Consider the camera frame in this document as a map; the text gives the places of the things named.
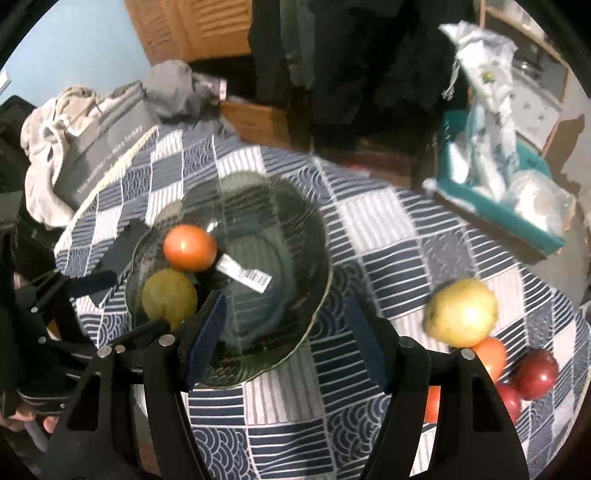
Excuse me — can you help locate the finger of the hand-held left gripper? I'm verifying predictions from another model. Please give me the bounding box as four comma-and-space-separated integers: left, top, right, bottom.
99, 220, 147, 274
65, 270, 118, 301

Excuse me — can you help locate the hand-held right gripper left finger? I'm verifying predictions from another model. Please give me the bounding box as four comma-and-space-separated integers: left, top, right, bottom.
41, 291, 228, 480

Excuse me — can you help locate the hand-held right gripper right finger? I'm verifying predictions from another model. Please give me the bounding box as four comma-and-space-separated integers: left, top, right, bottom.
346, 295, 529, 480

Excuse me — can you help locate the green pear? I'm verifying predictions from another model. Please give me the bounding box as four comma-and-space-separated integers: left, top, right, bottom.
141, 269, 199, 330

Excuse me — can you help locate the orange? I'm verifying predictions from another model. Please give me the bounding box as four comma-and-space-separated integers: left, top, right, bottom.
164, 224, 218, 271
424, 385, 441, 424
471, 337, 509, 384

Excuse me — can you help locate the dark glass bowl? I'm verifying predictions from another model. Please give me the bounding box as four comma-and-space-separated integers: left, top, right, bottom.
124, 171, 334, 388

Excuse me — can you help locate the yellow pear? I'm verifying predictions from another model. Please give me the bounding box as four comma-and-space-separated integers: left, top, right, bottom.
424, 278, 499, 348

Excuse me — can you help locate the red apple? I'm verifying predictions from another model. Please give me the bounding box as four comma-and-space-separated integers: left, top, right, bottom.
514, 349, 559, 401
495, 383, 523, 425

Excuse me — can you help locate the person's left hand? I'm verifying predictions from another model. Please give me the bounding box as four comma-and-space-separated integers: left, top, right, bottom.
0, 406, 63, 437

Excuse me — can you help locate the barcode sticker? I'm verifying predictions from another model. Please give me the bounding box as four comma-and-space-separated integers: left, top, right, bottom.
216, 254, 272, 292

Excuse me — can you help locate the grey paper bag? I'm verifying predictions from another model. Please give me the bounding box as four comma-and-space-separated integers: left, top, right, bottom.
53, 83, 160, 210

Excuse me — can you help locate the blue white checked tablecloth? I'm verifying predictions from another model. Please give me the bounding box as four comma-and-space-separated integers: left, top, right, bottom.
54, 122, 587, 480

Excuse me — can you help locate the beige clothing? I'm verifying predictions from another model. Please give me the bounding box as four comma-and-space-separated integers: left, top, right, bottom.
21, 87, 112, 227

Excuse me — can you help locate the grey clothing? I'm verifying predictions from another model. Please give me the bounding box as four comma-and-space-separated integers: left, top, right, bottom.
143, 61, 227, 121

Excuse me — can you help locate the teal box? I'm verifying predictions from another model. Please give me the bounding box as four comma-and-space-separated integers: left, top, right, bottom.
436, 111, 566, 254

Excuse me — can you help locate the cardboard box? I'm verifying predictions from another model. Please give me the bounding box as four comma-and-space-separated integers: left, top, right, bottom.
221, 100, 315, 148

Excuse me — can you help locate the clear plastic bag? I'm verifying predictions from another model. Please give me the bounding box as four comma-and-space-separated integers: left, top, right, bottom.
505, 170, 578, 236

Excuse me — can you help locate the wooden louvered cabinet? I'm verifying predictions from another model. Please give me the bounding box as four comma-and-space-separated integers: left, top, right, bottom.
124, 0, 254, 65

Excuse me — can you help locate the grey jacket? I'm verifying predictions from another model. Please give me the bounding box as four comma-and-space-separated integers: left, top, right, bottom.
277, 0, 319, 88

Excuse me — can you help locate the printed white plastic bag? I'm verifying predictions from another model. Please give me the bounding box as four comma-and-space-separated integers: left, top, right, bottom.
438, 21, 520, 199

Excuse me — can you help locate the black coat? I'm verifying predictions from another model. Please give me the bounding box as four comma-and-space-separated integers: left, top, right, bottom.
249, 0, 458, 153

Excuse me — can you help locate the white drawer cabinet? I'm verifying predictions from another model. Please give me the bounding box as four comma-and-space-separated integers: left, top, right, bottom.
508, 80, 565, 141

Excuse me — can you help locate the wooden shelf rack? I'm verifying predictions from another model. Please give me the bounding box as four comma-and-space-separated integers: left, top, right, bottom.
478, 0, 573, 155

